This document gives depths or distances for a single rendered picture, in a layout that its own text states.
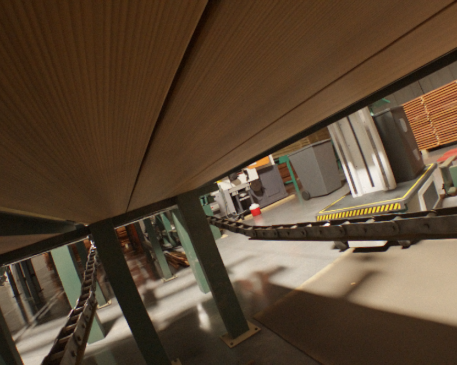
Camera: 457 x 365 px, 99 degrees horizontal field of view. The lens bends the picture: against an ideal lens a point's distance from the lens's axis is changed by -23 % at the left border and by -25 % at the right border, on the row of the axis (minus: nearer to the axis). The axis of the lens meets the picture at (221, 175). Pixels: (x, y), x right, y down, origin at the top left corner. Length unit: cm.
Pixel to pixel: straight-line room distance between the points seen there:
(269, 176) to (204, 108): 639
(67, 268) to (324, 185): 403
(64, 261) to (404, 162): 247
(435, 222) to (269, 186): 612
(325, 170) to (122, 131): 456
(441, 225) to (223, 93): 41
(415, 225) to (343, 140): 149
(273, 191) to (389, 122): 496
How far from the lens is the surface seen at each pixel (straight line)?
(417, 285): 133
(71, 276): 197
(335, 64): 21
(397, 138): 193
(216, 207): 539
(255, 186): 610
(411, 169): 195
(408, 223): 51
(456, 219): 48
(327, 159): 477
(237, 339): 134
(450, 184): 259
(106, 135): 18
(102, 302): 292
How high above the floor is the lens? 71
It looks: 4 degrees up
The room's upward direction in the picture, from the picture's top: 20 degrees counter-clockwise
